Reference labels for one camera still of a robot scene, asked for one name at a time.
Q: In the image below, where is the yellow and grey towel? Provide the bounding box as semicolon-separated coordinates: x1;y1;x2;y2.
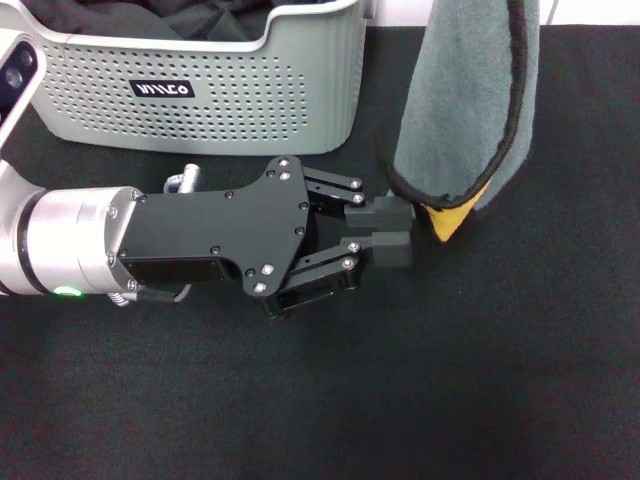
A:
380;0;542;247

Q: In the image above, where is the dark grey folded cloth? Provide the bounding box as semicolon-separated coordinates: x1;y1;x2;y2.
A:
159;0;346;45

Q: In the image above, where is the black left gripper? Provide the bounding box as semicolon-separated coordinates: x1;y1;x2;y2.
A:
117;154;360;321

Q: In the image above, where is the grey perforated storage box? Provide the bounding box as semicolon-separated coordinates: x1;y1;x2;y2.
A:
0;0;377;157

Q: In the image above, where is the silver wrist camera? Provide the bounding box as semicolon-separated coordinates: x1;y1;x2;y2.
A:
0;39;42;120

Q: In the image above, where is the black folded cloth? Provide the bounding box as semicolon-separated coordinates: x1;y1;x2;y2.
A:
19;0;171;40

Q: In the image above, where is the gripper cable with spring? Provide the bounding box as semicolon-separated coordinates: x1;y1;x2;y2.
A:
106;280;195;307

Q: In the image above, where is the black tablecloth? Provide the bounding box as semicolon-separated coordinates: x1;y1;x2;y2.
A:
0;24;640;480

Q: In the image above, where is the silver elbow connector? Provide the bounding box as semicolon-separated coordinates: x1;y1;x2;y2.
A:
166;162;202;195

